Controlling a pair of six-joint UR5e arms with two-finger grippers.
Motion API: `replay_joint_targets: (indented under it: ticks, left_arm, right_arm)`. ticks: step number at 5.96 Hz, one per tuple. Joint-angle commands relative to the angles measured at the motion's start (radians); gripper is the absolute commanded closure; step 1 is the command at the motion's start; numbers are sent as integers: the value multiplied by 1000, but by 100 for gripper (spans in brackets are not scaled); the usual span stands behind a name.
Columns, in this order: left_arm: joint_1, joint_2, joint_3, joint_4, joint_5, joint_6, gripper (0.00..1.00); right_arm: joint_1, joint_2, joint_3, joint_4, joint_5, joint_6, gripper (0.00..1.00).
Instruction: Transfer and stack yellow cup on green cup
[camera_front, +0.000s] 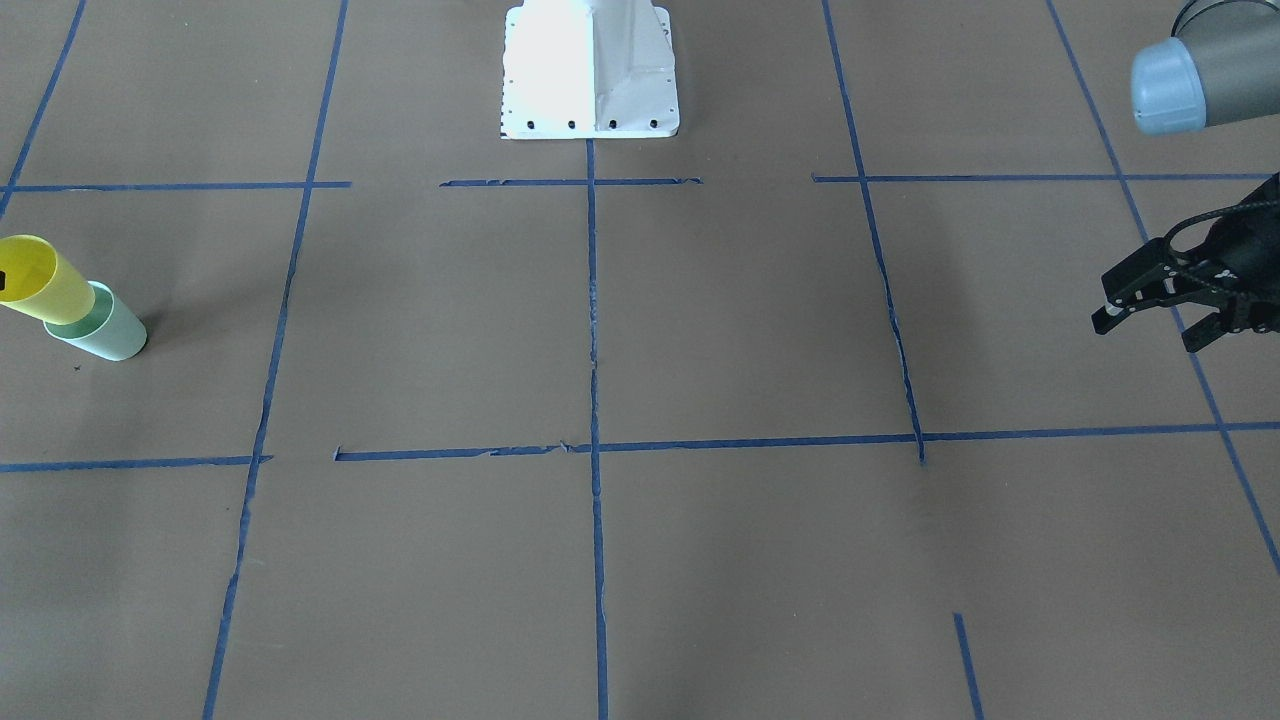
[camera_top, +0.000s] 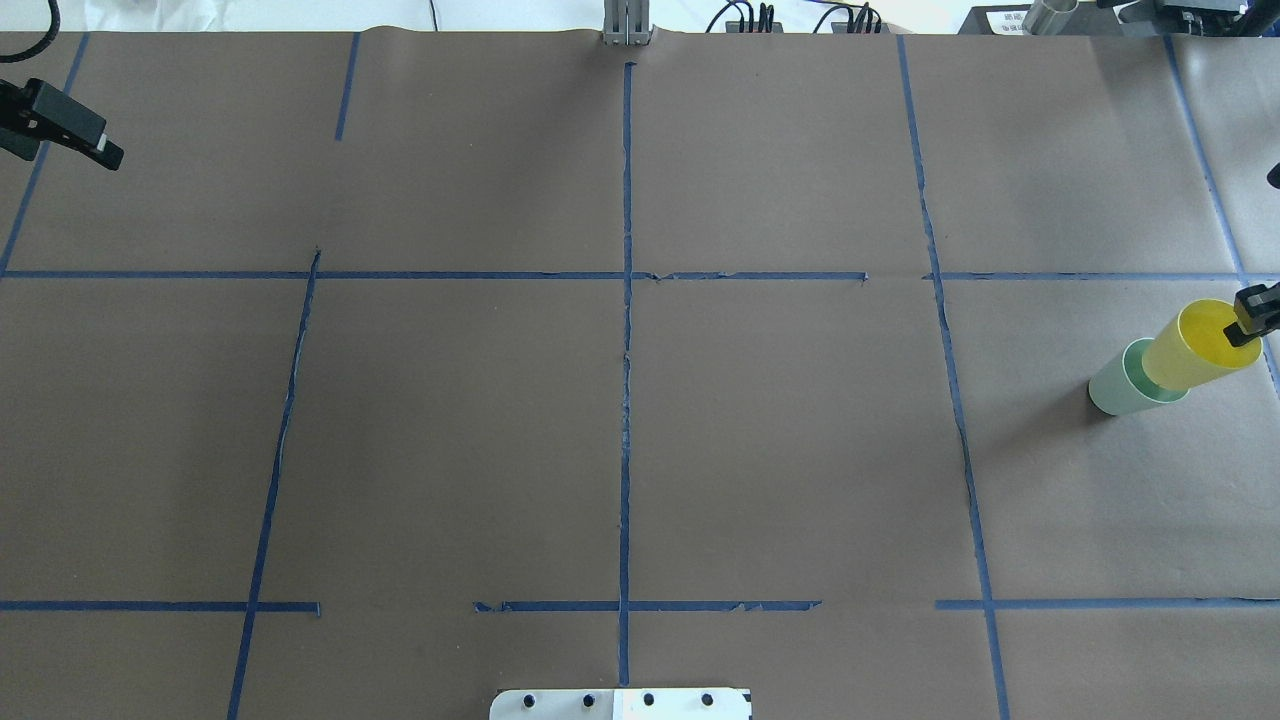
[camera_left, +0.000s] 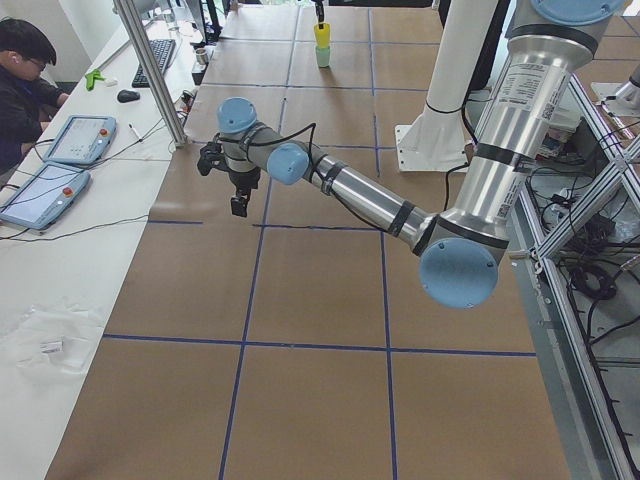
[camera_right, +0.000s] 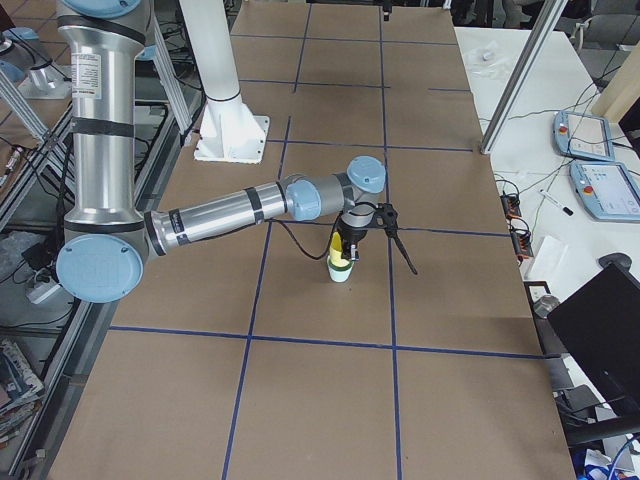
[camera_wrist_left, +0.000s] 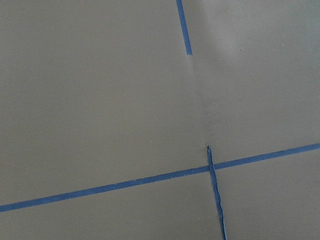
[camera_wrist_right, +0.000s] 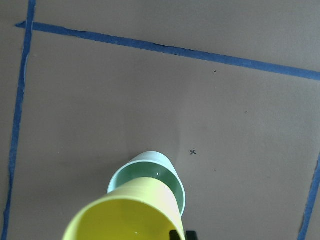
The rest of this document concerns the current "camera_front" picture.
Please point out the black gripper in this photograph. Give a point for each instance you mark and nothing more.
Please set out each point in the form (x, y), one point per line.
(1248, 246)

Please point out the light green plastic cup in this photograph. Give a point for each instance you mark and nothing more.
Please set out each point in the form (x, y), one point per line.
(111, 330)

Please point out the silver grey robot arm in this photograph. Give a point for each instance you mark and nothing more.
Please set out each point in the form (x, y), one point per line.
(1220, 65)

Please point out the yellow plastic cup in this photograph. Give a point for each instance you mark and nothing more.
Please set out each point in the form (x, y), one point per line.
(41, 282)

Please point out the white metal mount base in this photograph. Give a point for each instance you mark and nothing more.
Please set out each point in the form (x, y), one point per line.
(580, 70)

